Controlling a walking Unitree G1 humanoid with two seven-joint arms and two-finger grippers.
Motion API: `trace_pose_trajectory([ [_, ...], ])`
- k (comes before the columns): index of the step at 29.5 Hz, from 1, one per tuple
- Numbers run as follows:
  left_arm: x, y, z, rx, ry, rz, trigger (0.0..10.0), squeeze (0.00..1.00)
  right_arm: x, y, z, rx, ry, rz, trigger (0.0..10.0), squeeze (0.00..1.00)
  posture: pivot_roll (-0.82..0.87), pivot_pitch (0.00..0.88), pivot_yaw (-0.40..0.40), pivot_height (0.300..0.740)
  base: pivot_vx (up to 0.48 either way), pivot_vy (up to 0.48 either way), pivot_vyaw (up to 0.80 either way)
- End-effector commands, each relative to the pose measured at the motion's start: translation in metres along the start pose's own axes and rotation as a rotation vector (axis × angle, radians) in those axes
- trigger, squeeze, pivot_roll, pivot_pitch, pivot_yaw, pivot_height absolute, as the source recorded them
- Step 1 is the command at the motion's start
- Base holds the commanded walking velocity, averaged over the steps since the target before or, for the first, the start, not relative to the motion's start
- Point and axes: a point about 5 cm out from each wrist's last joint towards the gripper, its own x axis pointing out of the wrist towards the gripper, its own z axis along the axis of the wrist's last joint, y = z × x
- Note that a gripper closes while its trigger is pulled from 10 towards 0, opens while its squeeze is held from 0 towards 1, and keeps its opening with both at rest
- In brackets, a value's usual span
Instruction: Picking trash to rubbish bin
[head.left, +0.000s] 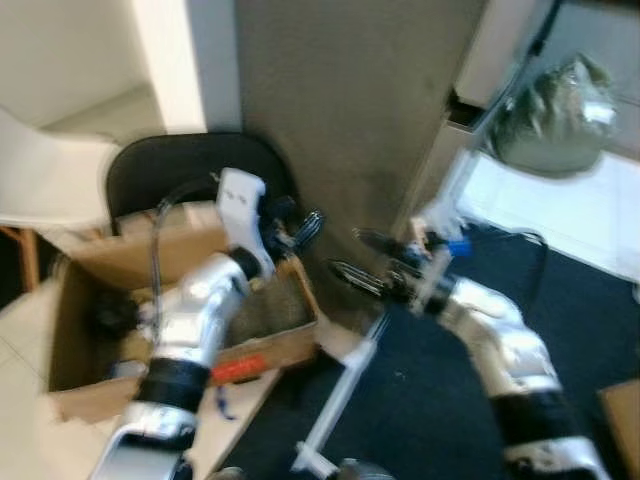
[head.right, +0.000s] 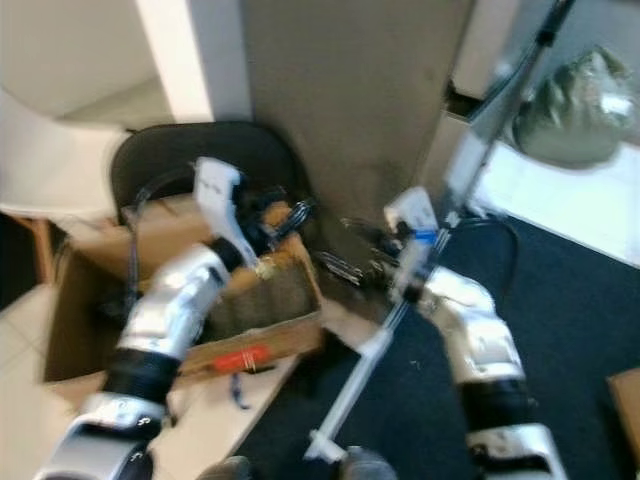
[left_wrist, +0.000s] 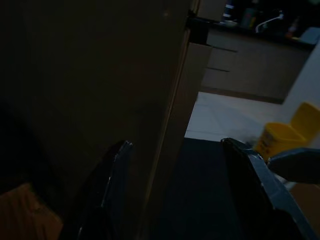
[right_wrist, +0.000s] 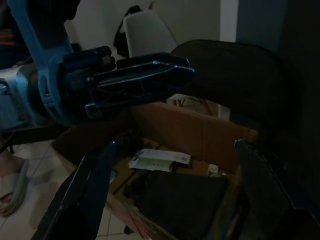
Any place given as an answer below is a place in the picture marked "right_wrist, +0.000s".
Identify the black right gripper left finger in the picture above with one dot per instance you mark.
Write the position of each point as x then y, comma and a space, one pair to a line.
85, 195

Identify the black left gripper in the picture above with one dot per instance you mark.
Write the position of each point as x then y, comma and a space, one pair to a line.
75, 72

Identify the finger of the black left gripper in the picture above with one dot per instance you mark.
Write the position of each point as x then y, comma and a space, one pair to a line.
160, 61

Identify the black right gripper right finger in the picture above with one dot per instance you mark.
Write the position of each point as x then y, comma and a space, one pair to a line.
270, 195

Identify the white shell chair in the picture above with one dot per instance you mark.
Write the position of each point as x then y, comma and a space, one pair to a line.
150, 32

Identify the small pale packet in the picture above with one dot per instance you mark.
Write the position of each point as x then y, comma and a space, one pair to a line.
216, 171

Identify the white paper carton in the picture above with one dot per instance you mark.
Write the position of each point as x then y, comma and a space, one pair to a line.
155, 162

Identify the black padded chair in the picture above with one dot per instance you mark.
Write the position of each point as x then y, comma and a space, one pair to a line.
237, 75

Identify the brown Unitree cardboard box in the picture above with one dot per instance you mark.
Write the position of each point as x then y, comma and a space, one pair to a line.
200, 130

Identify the bare person foot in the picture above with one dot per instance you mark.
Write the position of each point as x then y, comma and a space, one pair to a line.
8, 163

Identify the dark green cloth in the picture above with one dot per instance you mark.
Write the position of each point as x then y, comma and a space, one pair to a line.
185, 205

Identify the grey door panel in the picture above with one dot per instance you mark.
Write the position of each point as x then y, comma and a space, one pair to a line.
260, 22

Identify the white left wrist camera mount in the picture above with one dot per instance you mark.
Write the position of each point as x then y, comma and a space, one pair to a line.
40, 50

